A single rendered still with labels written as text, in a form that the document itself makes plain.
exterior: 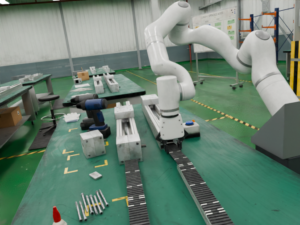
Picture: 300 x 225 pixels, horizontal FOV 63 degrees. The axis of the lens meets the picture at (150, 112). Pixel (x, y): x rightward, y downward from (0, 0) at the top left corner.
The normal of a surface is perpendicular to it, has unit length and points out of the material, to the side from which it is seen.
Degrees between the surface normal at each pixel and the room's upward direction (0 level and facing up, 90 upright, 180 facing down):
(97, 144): 90
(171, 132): 89
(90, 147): 90
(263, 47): 84
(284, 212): 0
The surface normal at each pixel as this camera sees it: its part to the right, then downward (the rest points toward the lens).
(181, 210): -0.11, -0.96
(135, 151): 0.14, 0.24
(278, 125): -0.96, 0.17
